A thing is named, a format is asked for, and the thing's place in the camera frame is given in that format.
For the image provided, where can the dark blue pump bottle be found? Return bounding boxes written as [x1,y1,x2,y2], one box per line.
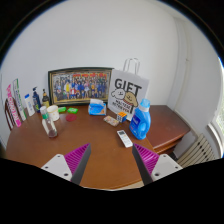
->
[31,86,42,113]

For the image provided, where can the white blue-capped lotion bottle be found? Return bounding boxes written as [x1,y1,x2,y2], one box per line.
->
[23,93,36,117]

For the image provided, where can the white remote control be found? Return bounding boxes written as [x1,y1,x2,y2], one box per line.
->
[116,129,134,148]

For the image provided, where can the brown wooden side cabinet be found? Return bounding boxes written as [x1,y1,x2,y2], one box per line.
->
[145,104,192,155]

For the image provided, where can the dark framed group photo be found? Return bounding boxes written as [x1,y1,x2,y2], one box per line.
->
[47,66,115,107]

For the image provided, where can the flat round red coaster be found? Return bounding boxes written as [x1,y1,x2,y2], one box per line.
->
[65,113,78,123]

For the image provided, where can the clear green-labelled drink bottle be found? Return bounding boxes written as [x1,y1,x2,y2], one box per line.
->
[39,105,58,139]

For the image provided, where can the white radiator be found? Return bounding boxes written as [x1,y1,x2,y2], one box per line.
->
[176,133,216,169]

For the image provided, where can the long white green box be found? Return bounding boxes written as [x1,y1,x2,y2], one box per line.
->
[12,78,28,122]

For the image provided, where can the blue detergent bottle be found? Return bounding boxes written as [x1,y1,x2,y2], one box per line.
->
[129,98,152,140]

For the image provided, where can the long pink printed box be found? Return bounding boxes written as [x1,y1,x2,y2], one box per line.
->
[5,83,23,128]

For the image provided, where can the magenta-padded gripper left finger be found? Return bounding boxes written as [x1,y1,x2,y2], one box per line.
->
[40,143,92,185]

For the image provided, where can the white yellow-rimmed cup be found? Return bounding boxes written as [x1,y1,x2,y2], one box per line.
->
[46,104,60,122]

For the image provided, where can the small patterned snack packet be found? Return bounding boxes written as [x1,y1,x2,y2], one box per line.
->
[102,115,120,127]

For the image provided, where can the blue tissue pack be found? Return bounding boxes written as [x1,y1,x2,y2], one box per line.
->
[87,98,108,116]

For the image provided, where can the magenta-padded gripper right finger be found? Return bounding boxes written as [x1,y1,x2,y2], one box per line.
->
[132,143,184,186]

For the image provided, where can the yellow brown pump bottle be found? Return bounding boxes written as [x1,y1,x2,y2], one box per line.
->
[41,88,51,108]

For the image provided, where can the white printed paper gift bag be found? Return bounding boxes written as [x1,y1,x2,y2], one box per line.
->
[107,57,150,122]

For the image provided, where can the dark wooden chair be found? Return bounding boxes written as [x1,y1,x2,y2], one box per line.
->
[3,98,16,131]

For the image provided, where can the colourful puzzle cube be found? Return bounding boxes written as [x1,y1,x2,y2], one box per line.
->
[116,111,128,123]

